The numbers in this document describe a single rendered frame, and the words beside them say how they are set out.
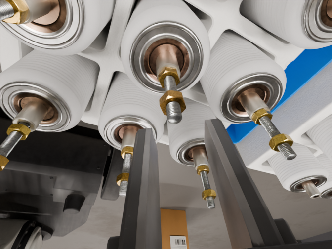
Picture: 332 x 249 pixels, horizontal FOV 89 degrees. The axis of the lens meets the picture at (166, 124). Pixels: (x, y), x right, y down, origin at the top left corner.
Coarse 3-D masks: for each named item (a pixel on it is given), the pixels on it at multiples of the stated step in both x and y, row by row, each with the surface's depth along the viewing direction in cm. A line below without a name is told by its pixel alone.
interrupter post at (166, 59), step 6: (162, 54) 16; (168, 54) 16; (174, 54) 17; (156, 60) 17; (162, 60) 16; (168, 60) 15; (174, 60) 16; (156, 66) 16; (162, 66) 15; (168, 66) 15; (174, 66) 15
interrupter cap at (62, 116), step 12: (12, 84) 18; (24, 84) 18; (36, 84) 18; (0, 96) 19; (12, 96) 19; (24, 96) 19; (36, 96) 19; (48, 96) 19; (12, 108) 20; (48, 108) 21; (60, 108) 21; (48, 120) 22; (60, 120) 22
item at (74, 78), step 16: (16, 64) 19; (32, 64) 19; (48, 64) 20; (64, 64) 21; (80, 64) 24; (96, 64) 28; (0, 80) 18; (16, 80) 18; (32, 80) 18; (48, 80) 19; (64, 80) 20; (80, 80) 23; (96, 80) 28; (64, 96) 20; (80, 96) 22; (80, 112) 22; (64, 128) 23
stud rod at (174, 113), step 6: (168, 78) 14; (168, 84) 13; (174, 84) 14; (174, 90) 13; (174, 102) 12; (168, 108) 11; (174, 108) 11; (180, 108) 12; (168, 114) 11; (174, 114) 11; (180, 114) 11; (168, 120) 11; (174, 120) 11; (180, 120) 11
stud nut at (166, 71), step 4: (164, 68) 15; (168, 68) 15; (172, 68) 15; (160, 72) 15; (164, 72) 14; (168, 72) 14; (172, 72) 14; (176, 72) 14; (160, 76) 14; (164, 76) 14; (172, 76) 15; (176, 76) 14; (160, 80) 15; (176, 80) 15; (176, 84) 15
